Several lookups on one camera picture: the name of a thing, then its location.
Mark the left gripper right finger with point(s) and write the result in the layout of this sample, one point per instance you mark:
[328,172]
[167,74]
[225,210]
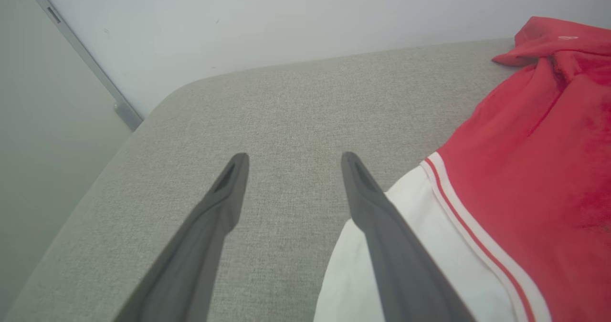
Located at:
[396,255]

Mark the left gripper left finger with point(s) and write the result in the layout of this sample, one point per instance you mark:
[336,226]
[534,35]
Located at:
[200,245]

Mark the red and white basketball jersey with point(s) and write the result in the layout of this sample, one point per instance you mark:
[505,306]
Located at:
[515,188]

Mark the grey metal wall post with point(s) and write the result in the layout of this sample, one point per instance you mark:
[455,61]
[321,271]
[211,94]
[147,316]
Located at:
[86,59]

